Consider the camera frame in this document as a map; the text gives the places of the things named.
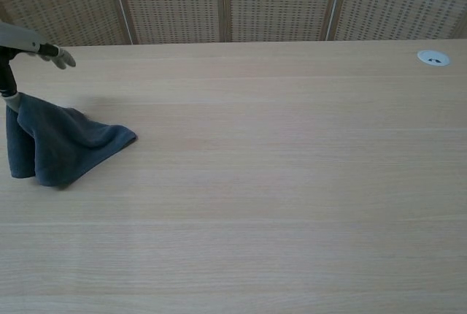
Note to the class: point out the woven rattan folding screen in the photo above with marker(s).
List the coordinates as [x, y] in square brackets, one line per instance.
[233, 1]

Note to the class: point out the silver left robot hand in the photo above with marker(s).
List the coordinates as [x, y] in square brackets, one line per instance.
[22, 42]

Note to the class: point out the dark grey microfibre cloth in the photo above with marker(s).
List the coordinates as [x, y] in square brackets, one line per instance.
[58, 142]

